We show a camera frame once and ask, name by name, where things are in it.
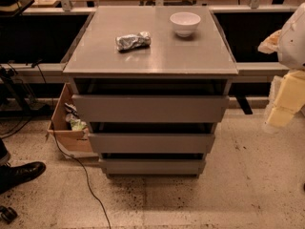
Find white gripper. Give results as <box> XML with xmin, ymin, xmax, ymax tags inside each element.
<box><xmin>258</xmin><ymin>30</ymin><xmax>305</xmax><ymax>134</ymax></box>

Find grey bottom drawer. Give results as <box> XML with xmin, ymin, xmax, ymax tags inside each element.
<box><xmin>99</xmin><ymin>159</ymin><xmax>206</xmax><ymax>176</ymax></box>

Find grey drawer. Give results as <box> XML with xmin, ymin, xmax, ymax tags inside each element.
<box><xmin>89</xmin><ymin>134</ymin><xmax>215</xmax><ymax>154</ymax></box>
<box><xmin>99</xmin><ymin>159</ymin><xmax>206</xmax><ymax>176</ymax></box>
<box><xmin>72</xmin><ymin>94</ymin><xmax>229</xmax><ymax>123</ymax></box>

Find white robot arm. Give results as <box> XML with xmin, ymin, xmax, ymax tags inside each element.
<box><xmin>258</xmin><ymin>3</ymin><xmax>305</xmax><ymax>133</ymax></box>

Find grey drawer cabinet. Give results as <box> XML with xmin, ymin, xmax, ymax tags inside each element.
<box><xmin>62</xmin><ymin>5</ymin><xmax>239</xmax><ymax>179</ymax></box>

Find grey middle drawer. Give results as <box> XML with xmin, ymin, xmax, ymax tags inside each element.
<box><xmin>89</xmin><ymin>134</ymin><xmax>215</xmax><ymax>154</ymax></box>

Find grey top drawer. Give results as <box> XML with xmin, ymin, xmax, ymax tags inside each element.
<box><xmin>72</xmin><ymin>94</ymin><xmax>229</xmax><ymax>123</ymax></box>

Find white ceramic bowl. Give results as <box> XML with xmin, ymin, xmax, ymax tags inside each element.
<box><xmin>170</xmin><ymin>12</ymin><xmax>201</xmax><ymax>37</ymax></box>

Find crumpled silver foil bag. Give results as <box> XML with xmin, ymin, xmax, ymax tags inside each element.
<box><xmin>115</xmin><ymin>31</ymin><xmax>152</xmax><ymax>52</ymax></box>

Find crumpled wrappers in box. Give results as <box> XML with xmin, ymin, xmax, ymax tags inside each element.
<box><xmin>64</xmin><ymin>103</ymin><xmax>87</xmax><ymax>131</ymax></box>

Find brown cardboard box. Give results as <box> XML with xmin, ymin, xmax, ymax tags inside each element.
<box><xmin>48</xmin><ymin>84</ymin><xmax>96</xmax><ymax>157</ymax></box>

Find black tripod stand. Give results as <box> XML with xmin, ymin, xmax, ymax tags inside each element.
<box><xmin>0</xmin><ymin>65</ymin><xmax>51</xmax><ymax>116</ymax></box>

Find black leather shoe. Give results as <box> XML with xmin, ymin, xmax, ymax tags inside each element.
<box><xmin>0</xmin><ymin>161</ymin><xmax>46</xmax><ymax>194</ymax></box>

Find small black floor object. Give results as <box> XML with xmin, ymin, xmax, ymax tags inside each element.
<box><xmin>0</xmin><ymin>206</ymin><xmax>17</xmax><ymax>224</ymax></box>

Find black floor cable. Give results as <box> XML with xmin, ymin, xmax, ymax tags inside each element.
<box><xmin>31</xmin><ymin>59</ymin><xmax>112</xmax><ymax>229</ymax></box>

